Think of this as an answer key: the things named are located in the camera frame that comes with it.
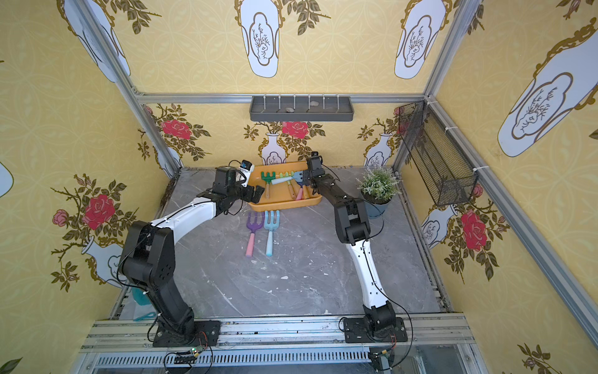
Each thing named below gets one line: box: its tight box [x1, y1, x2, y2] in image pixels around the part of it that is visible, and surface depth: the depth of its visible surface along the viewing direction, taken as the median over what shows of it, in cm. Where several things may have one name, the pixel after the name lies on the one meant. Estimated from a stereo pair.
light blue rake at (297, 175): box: [270, 170, 304, 185], surface depth 117 cm
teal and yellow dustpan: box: [131, 287, 158, 322], surface depth 79 cm
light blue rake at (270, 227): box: [263, 210, 281, 257], surface depth 100 cm
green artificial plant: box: [355, 159, 404, 203], surface depth 94 cm
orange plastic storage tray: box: [248, 160, 323, 212], surface depth 115 cm
